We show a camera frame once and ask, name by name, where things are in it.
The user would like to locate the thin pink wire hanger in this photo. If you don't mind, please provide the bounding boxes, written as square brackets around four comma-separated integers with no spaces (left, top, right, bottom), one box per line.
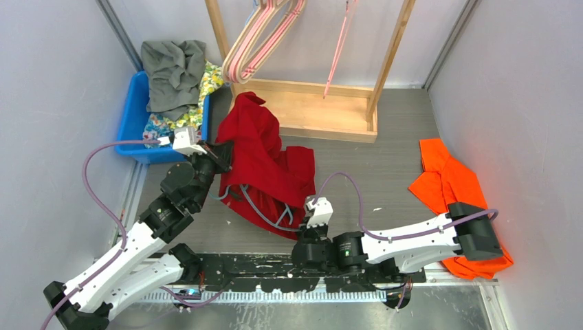
[322,0,359,99]

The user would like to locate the grey-blue hanger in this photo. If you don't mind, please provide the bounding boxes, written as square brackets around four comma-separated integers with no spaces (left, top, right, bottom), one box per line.
[209,184,300,236]

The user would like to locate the blue floral garment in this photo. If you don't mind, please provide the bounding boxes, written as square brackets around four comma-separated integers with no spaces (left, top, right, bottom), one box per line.
[142,113,186,140]

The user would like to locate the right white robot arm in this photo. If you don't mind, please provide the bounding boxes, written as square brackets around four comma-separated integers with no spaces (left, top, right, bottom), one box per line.
[291,197,503,283]

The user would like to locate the slotted cable duct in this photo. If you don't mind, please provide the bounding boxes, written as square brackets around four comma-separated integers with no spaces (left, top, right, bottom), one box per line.
[136,287,388,305]

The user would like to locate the orange garment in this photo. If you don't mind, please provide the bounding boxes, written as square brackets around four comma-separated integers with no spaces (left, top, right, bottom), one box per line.
[408,138,514,280]

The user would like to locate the wooden clothes rack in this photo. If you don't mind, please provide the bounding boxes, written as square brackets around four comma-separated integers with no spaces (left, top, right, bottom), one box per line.
[206,1,415,143]

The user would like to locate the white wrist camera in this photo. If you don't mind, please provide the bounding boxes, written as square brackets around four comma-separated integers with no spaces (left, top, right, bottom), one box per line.
[157,126,207,156]
[304,197,333,228]

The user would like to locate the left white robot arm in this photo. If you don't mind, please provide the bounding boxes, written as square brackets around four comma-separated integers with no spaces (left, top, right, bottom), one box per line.
[41,140,234,329]

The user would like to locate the yellow floral garment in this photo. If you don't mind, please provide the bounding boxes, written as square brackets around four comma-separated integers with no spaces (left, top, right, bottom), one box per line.
[164,60,225,133]

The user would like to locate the blue plastic bin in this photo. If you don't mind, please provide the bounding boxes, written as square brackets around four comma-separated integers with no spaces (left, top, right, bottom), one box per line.
[115,71,184,164]

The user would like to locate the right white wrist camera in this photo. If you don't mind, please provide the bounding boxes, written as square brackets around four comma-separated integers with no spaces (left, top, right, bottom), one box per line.
[304,197,333,228]

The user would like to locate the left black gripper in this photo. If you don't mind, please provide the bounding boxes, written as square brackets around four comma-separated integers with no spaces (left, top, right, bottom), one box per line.
[182,140,231,210]

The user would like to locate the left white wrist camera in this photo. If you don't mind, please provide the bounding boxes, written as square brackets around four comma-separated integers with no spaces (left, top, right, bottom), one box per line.
[157,126,207,156]

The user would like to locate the red skirt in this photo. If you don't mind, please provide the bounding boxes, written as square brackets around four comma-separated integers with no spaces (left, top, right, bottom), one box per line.
[215,91,316,240]

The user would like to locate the beige hanger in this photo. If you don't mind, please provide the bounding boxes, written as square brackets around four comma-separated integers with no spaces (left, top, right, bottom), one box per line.
[221,0,292,85]

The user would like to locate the grey garment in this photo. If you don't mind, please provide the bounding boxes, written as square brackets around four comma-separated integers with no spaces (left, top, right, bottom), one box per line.
[141,40,206,121]

